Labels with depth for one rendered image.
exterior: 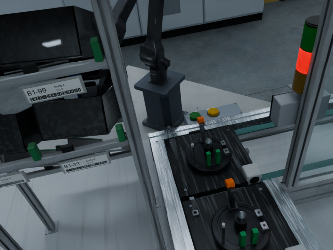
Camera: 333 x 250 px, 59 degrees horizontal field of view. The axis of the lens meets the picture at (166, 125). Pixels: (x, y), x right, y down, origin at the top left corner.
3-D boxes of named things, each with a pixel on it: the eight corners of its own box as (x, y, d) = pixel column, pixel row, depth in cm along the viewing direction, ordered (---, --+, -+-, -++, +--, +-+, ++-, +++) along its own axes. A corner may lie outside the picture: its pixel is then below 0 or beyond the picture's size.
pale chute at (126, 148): (101, 153, 98) (100, 139, 98) (141, 149, 97) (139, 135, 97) (68, 156, 70) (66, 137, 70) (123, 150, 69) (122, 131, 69)
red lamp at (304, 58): (291, 65, 65) (295, 44, 62) (312, 60, 65) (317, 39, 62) (303, 77, 61) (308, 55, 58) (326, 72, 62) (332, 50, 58)
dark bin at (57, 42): (64, 56, 73) (58, 25, 71) (117, 50, 72) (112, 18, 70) (0, 67, 46) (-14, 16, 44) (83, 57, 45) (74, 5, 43)
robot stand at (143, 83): (161, 105, 134) (155, 66, 121) (189, 114, 127) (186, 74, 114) (141, 125, 126) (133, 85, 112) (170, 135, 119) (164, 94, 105)
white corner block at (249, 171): (240, 174, 89) (241, 165, 87) (254, 170, 90) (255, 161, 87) (246, 186, 86) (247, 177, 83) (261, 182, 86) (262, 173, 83)
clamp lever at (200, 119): (199, 139, 96) (196, 117, 93) (205, 137, 96) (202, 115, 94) (202, 143, 92) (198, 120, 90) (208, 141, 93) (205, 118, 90)
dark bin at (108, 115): (83, 108, 83) (79, 82, 81) (130, 103, 82) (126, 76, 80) (40, 141, 56) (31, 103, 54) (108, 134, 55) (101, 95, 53)
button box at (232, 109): (184, 125, 116) (183, 113, 112) (236, 113, 118) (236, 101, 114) (189, 137, 111) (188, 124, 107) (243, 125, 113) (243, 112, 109)
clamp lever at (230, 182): (227, 204, 77) (224, 179, 74) (235, 203, 77) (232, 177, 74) (232, 213, 73) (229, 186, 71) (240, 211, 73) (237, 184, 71)
